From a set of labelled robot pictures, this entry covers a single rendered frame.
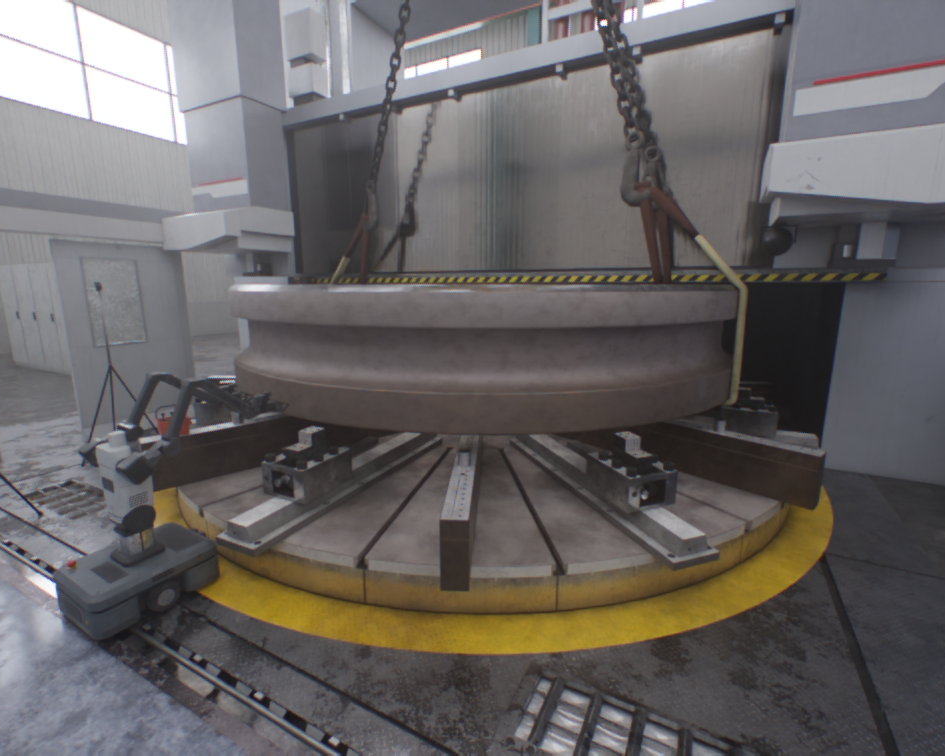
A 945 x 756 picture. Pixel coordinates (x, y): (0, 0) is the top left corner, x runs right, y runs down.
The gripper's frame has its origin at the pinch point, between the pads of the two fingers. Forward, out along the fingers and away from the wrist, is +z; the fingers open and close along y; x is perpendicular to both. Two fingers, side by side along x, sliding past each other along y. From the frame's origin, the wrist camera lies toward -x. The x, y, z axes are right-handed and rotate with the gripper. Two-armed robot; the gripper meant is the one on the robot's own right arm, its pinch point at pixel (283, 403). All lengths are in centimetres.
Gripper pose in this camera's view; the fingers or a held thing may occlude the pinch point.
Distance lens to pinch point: 339.5
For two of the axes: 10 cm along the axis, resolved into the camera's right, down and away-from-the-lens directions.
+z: 5.1, -1.7, 8.5
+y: -8.6, -1.0, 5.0
